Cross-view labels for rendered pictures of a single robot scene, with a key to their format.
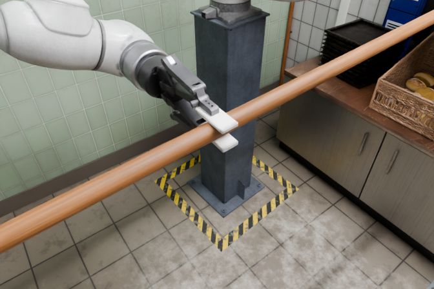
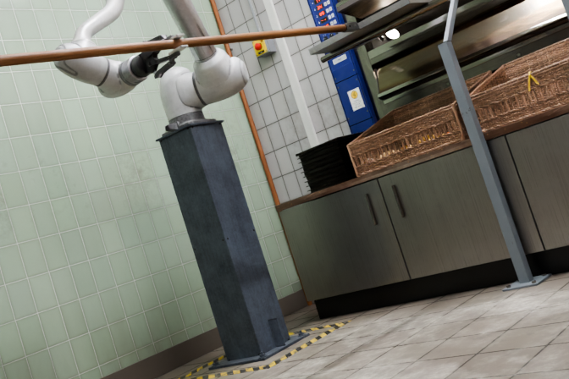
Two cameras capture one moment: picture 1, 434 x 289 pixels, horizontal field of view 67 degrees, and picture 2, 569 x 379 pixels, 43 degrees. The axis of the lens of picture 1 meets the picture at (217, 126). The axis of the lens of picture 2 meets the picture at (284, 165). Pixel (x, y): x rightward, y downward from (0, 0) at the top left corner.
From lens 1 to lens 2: 2.12 m
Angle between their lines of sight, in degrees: 45
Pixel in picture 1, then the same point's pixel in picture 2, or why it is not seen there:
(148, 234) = not seen: outside the picture
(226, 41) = (191, 138)
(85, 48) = (100, 60)
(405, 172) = (413, 201)
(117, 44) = (115, 63)
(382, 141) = (382, 191)
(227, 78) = (204, 172)
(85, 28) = not seen: hidden behind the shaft
